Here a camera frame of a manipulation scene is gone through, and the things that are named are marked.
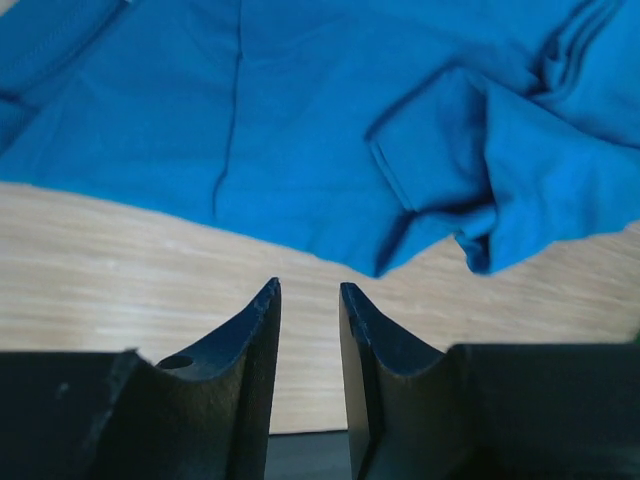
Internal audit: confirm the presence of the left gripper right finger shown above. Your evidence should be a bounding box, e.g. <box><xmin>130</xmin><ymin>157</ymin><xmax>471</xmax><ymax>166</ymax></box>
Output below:
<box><xmin>339</xmin><ymin>283</ymin><xmax>639</xmax><ymax>479</ymax></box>

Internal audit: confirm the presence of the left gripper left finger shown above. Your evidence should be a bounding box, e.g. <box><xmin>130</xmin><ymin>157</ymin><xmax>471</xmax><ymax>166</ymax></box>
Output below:
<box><xmin>1</xmin><ymin>279</ymin><xmax>281</xmax><ymax>479</ymax></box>

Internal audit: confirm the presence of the blue t shirt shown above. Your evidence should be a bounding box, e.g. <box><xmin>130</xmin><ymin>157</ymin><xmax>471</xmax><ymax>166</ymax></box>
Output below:
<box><xmin>1</xmin><ymin>1</ymin><xmax>639</xmax><ymax>277</ymax></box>

